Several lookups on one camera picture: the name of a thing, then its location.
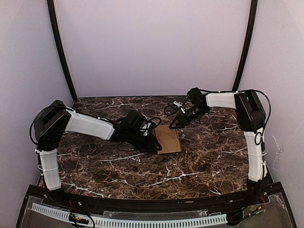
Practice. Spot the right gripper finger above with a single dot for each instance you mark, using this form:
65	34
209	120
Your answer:
177	120
177	126

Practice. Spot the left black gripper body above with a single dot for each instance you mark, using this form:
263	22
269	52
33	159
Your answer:
143	145

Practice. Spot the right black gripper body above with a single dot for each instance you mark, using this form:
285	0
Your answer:
186	121

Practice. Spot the brown cardboard box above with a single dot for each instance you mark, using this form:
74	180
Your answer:
168	139

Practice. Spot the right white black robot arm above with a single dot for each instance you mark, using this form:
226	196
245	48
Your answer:
251	119

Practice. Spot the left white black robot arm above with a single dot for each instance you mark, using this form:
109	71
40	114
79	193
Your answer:
51	123

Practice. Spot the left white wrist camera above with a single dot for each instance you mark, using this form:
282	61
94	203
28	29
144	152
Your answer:
147	127

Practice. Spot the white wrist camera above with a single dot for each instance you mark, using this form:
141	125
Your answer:
179	106
147	127

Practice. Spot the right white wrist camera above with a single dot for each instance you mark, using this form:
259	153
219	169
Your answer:
179	106

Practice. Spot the black front rail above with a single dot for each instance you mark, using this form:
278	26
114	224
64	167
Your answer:
226	203

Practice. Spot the white slotted cable duct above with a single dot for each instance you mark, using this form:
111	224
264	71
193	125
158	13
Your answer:
131	220

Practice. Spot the right black frame post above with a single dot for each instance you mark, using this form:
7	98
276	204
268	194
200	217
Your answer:
246	45

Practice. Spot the black frame post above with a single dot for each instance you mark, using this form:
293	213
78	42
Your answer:
60	49
246	45

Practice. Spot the left black frame post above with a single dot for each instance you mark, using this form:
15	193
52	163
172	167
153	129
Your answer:
60	49

